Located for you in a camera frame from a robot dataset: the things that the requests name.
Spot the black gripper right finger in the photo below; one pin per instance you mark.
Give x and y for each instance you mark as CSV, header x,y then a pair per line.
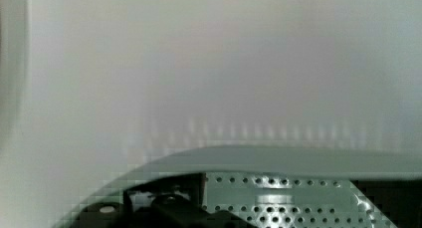
x,y
399,200

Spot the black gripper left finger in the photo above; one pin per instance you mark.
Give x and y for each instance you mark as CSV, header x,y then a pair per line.
x,y
171,202

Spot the green perforated strainer bowl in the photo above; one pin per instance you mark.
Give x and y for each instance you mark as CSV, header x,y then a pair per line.
x,y
276,187

